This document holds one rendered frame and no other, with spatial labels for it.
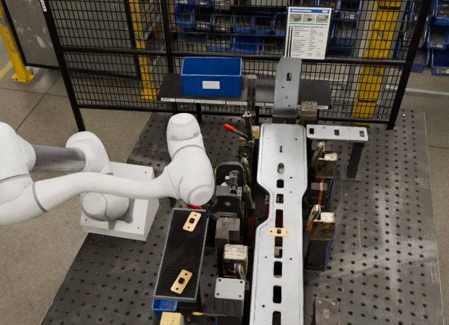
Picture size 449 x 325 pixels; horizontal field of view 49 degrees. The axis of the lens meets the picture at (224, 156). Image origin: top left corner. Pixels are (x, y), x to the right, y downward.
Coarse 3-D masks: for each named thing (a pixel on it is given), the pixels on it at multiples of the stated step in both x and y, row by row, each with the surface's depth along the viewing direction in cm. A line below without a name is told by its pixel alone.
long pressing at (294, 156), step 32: (288, 128) 239; (288, 160) 223; (288, 192) 210; (288, 224) 197; (256, 256) 186; (288, 256) 186; (256, 288) 177; (288, 288) 177; (256, 320) 168; (288, 320) 168
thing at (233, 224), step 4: (220, 220) 190; (224, 220) 190; (228, 220) 190; (232, 220) 190; (236, 220) 189; (216, 224) 189; (220, 224) 189; (224, 224) 188; (228, 224) 188; (232, 224) 188; (236, 224) 188; (228, 228) 187; (232, 228) 187; (236, 228) 187; (232, 232) 187; (236, 232) 187; (232, 236) 189; (236, 236) 188; (232, 240) 191; (236, 240) 190; (232, 244) 192; (236, 244) 192; (216, 248) 201; (216, 252) 203; (216, 268) 218; (216, 272) 214
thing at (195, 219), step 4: (192, 212) 182; (192, 216) 180; (196, 216) 180; (188, 220) 179; (192, 220) 179; (196, 220) 179; (188, 224) 178; (192, 224) 178; (184, 228) 176; (192, 228) 176
